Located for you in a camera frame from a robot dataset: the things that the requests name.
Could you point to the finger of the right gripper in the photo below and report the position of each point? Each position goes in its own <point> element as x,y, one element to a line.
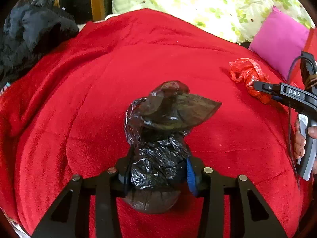
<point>271,89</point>

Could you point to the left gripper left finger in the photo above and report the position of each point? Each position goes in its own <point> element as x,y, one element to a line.
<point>68,215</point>

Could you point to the red plastic trash bag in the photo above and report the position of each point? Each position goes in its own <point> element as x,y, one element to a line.
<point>248,71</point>

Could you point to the black plastic trash bag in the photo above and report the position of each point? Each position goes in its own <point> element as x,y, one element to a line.
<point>155,129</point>

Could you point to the pink pillow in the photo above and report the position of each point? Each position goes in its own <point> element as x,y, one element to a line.
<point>279,41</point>

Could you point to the red Nilrich paper bag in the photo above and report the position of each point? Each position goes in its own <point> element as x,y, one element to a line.
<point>310,47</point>

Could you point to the green clover quilt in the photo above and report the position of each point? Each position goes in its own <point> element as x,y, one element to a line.
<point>232,20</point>

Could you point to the red blanket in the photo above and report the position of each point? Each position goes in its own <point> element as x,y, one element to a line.
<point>66,116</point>

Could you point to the black jacket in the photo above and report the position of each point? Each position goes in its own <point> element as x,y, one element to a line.
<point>29,32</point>

